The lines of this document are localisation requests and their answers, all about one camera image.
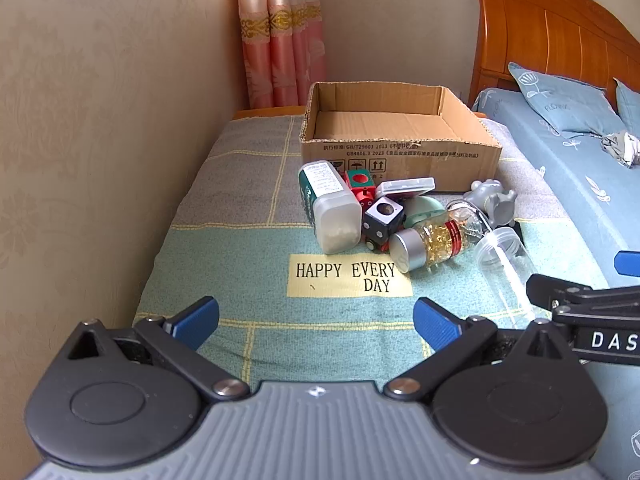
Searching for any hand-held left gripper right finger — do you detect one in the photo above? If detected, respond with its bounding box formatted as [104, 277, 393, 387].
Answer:
[382, 296, 581, 403]

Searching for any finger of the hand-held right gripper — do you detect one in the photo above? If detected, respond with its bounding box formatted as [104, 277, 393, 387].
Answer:
[526, 274, 640, 330]
[614, 250, 640, 277]

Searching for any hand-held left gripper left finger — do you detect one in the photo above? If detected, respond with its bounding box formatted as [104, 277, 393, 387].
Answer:
[65, 296, 251, 403]

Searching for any clear plastic jar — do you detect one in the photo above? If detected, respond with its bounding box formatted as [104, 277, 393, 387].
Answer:
[474, 226, 551, 321]

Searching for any gold capsule jar silver lid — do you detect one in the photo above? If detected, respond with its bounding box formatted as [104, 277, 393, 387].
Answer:
[389, 210, 485, 273]

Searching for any black toy train car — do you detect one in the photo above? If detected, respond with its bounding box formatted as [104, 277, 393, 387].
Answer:
[361, 197, 405, 253]

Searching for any rectangular electronic device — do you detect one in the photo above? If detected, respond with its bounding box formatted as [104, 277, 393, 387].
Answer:
[375, 177, 435, 200]

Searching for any white bottle with green label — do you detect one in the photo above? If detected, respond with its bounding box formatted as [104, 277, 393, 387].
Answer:
[298, 160, 363, 255]

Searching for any red toy train car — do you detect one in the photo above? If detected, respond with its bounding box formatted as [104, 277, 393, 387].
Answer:
[345, 169, 377, 208]

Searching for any cardboard box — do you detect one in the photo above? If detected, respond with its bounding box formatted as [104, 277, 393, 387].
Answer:
[299, 81, 503, 193]

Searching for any green grey checked blanket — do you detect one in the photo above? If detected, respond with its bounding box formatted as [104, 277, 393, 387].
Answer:
[132, 112, 616, 386]

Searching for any blue leaf print bedsheet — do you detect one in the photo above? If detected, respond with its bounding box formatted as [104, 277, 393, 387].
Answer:
[472, 87, 640, 480]

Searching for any pale green round container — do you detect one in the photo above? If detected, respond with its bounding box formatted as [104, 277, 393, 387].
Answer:
[402, 195, 446, 231]

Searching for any crumpled grey white cloth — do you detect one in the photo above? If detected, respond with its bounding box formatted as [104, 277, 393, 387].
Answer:
[601, 131, 640, 167]

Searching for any grey animal figurine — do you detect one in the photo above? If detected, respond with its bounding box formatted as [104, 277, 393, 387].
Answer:
[462, 179, 518, 231]

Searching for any small clear glass bottle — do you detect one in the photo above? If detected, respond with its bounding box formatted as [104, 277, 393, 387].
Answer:
[444, 199, 493, 233]

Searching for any blue flower print pillow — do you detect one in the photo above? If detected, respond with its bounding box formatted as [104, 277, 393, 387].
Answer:
[507, 61, 632, 140]
[614, 78, 640, 131]

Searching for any wooden bed headboard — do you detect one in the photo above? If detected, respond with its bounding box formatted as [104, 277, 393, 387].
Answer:
[470, 0, 640, 106]

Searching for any pink patterned curtain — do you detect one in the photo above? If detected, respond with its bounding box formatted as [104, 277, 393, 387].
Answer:
[235, 0, 328, 110]

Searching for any wooden bed frame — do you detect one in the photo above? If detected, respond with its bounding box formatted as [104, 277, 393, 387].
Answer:
[231, 106, 488, 121]

